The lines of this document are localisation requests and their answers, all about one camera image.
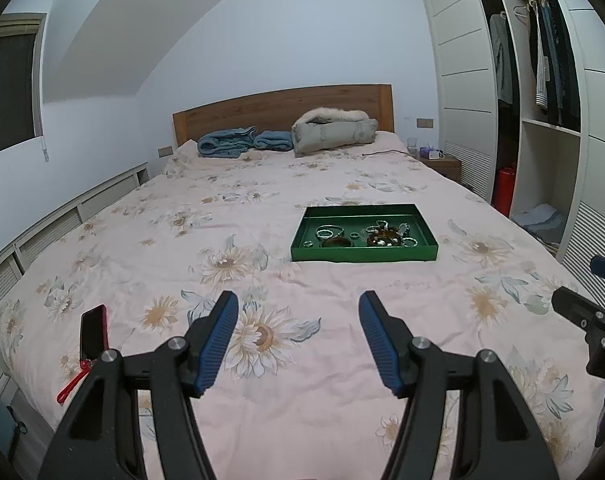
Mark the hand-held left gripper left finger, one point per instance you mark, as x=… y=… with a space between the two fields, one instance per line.
x=217 y=345

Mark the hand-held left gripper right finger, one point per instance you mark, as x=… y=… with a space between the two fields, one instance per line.
x=377 y=340

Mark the green tray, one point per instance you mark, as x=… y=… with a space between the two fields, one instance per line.
x=362 y=255

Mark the large silver bangle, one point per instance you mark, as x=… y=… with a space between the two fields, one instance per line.
x=318 y=233

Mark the folded clothes pile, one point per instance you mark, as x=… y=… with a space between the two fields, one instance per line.
x=539 y=220

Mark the dark brown bangle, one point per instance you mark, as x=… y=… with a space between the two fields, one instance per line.
x=327 y=245

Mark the phone with red case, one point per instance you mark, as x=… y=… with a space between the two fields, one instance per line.
x=93 y=332

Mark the red cylinder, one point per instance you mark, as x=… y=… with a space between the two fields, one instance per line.
x=504 y=192

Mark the bed with floral sheet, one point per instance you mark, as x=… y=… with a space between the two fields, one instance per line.
x=282 y=200

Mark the wooden nightstand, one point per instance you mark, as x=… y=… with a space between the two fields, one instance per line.
x=445 y=166

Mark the tissue box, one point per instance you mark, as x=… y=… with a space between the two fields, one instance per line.
x=428 y=152

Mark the drinking glass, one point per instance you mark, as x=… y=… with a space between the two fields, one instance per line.
x=412 y=146

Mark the blue folded blanket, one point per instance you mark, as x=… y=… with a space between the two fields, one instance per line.
x=275 y=141
x=225 y=142

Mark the dark hanging garments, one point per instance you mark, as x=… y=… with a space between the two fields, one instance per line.
x=562 y=65

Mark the grey fur-trimmed jacket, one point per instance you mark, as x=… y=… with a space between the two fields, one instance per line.
x=332 y=132

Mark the white hanging garment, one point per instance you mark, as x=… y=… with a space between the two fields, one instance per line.
x=539 y=60

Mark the grey hanging garment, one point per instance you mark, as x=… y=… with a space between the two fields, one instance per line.
x=502 y=60

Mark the wooden headboard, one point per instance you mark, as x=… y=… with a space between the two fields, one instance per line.
x=282 y=110

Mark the white wardrobe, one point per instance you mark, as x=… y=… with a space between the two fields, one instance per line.
x=462 y=60

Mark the window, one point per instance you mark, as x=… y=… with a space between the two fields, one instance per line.
x=10 y=90

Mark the wall switch plate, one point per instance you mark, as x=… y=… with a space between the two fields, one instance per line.
x=425 y=122
x=166 y=151

